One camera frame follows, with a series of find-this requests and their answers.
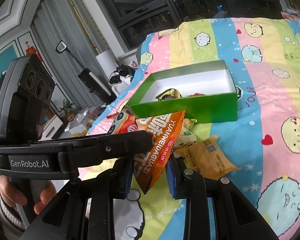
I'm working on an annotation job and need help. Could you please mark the pale green snack packet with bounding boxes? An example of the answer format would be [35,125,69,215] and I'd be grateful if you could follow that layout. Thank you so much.
[173,118,197,149]

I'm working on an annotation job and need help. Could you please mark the person's left hand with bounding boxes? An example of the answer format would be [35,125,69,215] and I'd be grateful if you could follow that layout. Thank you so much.
[0,175,58,215]

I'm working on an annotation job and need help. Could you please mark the white cylinder lamp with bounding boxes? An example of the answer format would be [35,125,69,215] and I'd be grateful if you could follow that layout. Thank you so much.
[96,49,117,79]

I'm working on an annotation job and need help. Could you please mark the colourful cartoon bedsheet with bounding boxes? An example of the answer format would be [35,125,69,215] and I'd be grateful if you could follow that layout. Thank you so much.
[89,18,300,239]

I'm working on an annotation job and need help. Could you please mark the orange sunflower seed snack bag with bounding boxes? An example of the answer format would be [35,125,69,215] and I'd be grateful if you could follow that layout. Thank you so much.
[108,109,185,194]

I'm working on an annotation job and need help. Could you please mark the red bubble tea snack packet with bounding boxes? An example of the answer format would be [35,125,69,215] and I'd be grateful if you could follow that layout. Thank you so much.
[186,93,205,98]

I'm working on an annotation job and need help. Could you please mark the green cardboard box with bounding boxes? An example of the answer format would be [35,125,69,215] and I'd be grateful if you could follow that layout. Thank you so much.
[127,60,238,123]

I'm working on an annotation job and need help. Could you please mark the black stand with mirror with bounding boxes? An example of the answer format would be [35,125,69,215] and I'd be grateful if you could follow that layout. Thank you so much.
[55,40,116,105]

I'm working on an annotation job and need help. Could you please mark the gold wrapped snack in box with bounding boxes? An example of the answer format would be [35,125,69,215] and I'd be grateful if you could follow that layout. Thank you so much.
[155,88,181,101]

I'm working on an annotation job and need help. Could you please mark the striped knit sleeve forearm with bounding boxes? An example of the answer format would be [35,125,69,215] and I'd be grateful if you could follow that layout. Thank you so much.
[0,197,25,239]

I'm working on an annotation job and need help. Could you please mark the dark window frame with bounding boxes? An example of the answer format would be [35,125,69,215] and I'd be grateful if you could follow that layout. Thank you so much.
[101,0,282,49]

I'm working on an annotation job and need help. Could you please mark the black white clothes pile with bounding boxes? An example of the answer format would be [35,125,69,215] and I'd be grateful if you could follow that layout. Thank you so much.
[109,64,135,85]

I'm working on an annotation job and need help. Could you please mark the yellow pastry snack packet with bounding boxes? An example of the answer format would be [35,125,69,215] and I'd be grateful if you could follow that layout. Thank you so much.
[174,135,240,180]

